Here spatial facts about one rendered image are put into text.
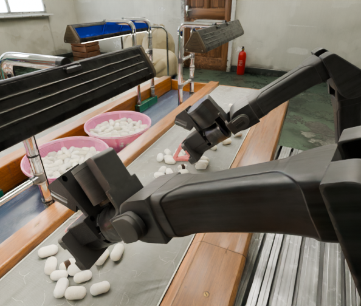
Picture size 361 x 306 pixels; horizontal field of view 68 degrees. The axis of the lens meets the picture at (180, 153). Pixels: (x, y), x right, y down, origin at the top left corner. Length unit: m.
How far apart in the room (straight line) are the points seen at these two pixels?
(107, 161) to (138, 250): 0.29
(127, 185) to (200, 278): 0.25
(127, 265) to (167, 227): 0.31
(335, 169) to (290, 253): 0.57
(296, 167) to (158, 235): 0.17
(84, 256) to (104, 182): 0.14
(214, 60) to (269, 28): 1.09
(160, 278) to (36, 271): 0.24
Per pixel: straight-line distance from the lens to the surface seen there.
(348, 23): 5.09
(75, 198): 0.41
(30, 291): 0.61
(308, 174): 0.20
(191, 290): 0.52
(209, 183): 0.25
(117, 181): 0.36
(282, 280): 0.68
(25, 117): 0.41
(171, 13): 5.81
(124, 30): 1.55
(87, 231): 0.42
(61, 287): 0.57
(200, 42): 0.99
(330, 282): 0.72
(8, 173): 0.99
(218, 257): 0.57
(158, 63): 3.76
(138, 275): 0.57
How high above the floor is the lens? 1.20
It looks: 30 degrees down
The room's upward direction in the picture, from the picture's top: straight up
